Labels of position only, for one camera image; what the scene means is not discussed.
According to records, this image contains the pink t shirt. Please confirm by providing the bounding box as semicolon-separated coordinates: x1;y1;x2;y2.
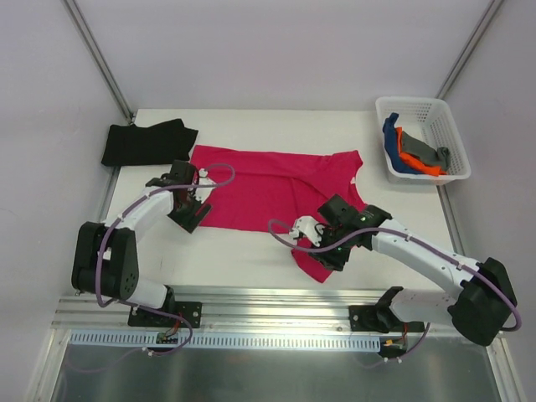
188;144;369;285

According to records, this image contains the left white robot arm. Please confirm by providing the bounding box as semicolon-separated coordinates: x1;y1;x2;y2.
71;160;217;325

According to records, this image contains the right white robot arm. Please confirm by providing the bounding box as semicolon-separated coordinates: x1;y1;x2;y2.
311;195;519;346

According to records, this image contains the black folded t shirt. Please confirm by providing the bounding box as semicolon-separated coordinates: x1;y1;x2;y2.
101;119;198;168

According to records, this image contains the orange t shirt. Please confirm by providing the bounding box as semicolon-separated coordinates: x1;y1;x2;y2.
396;127;446;177

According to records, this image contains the blue t shirt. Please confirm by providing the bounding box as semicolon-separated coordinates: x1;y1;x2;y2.
382;112;420;174

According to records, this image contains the grey t shirt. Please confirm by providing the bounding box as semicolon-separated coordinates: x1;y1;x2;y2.
400;131;451;172

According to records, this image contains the white plastic basket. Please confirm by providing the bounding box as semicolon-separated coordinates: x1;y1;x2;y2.
375;96;472;186

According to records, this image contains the left corner aluminium profile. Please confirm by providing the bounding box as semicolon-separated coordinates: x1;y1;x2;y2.
60;0;135;122

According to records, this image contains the corner aluminium profile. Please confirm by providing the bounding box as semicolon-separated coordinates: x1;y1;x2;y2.
435;0;506;100
60;0;135;122

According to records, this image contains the right corner aluminium profile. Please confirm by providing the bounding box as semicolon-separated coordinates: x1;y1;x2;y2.
435;0;506;100

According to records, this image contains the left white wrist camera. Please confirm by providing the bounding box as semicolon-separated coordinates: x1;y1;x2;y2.
189;168;216;204

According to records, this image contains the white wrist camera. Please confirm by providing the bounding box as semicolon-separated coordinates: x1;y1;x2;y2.
189;168;216;204
288;215;325;247

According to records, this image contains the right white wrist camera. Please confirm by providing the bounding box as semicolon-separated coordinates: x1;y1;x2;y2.
288;215;325;247

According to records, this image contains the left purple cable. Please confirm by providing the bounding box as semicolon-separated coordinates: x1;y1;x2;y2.
95;162;236;358

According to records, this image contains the left table edge rail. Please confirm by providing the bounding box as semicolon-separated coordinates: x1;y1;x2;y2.
71;167;121;293

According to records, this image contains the aluminium mounting rail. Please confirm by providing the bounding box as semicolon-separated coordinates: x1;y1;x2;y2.
52;286;384;335

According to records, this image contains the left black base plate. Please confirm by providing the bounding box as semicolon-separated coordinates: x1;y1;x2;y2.
127;301;203;328

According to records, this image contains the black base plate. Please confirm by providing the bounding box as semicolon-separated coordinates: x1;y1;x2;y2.
127;301;203;328
348;305;425;334

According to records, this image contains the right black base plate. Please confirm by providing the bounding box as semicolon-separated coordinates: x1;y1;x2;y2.
348;305;425;334

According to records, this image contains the white slotted cable duct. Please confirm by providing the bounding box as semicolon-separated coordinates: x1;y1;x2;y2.
70;330;380;353

